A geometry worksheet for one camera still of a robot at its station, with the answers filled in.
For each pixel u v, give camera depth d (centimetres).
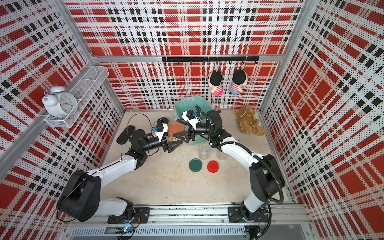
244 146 52
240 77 93
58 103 60
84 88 82
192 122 63
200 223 72
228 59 89
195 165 91
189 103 95
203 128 66
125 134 105
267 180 44
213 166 90
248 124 103
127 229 70
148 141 68
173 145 71
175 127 70
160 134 68
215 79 96
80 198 42
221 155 93
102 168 50
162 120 111
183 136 68
